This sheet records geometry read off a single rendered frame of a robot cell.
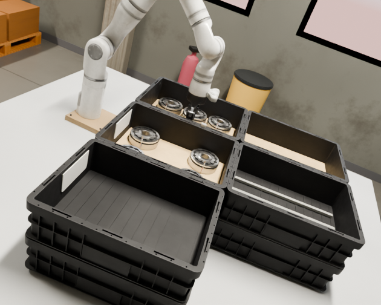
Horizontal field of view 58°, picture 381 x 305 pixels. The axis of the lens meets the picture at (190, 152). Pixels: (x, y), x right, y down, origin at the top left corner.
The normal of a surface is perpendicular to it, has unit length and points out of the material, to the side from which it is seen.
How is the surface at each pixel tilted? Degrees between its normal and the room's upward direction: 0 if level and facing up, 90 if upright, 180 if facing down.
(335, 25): 90
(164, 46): 90
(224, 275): 0
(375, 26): 90
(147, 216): 0
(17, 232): 0
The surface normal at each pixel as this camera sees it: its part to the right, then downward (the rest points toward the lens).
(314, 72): -0.33, 0.44
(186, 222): 0.28, -0.80
